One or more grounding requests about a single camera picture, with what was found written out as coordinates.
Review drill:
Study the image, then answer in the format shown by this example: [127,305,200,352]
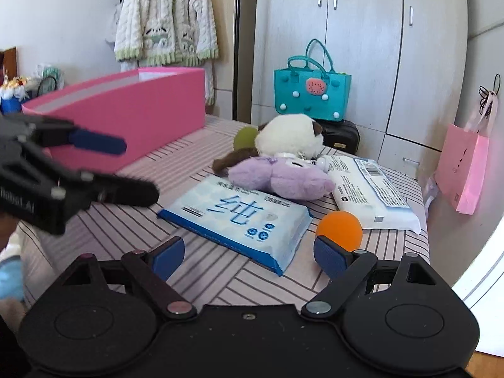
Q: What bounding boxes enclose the white blue booklet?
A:
[157,173,313,277]

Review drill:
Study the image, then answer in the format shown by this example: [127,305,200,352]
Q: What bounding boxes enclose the blue flower bucket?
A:
[0,77,29,116]

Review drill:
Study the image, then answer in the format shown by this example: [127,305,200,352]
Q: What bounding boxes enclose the black cord loop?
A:
[478,86,492,118]

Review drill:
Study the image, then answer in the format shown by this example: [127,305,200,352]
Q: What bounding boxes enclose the white brown plush cat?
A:
[213,113,325,176]

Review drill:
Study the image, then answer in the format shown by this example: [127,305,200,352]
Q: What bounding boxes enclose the green ball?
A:
[233,126,261,152]

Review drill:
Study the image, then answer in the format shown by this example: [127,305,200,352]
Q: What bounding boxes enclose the purple plush toy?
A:
[228,155,337,198]

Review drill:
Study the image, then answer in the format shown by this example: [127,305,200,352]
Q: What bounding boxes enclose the grey wardrobe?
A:
[252,0,469,182]

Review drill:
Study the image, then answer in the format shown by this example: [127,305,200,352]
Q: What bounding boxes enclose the pink cardboard box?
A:
[21,67,206,174]

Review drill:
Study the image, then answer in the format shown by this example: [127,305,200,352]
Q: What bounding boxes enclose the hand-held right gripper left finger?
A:
[59,236,198,321]

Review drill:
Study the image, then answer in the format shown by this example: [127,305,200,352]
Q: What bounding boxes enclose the teal felt tote bag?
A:
[273,38,352,122]

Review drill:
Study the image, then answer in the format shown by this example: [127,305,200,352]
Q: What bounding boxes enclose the striped bed sheet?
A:
[18,114,430,316]

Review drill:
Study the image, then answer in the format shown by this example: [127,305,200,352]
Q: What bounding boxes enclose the white wet wipes pack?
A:
[317,154,422,232]

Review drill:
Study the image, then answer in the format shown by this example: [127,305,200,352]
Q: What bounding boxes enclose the black suitcase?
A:
[321,120,361,154]

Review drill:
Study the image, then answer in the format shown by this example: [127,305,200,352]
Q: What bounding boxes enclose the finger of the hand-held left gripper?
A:
[31,120,127,155]
[81,172,160,207]

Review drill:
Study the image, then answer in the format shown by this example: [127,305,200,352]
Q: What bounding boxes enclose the pink paper bag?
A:
[435,90,499,215]

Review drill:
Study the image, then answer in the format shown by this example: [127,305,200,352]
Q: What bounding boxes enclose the white fluffy hanging robe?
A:
[114,0,220,67]

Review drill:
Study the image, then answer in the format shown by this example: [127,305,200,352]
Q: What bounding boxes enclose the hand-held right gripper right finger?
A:
[301,235,438,320]

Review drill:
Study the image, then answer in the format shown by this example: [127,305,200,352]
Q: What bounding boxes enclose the clear plastic bag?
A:
[423,173,438,210]

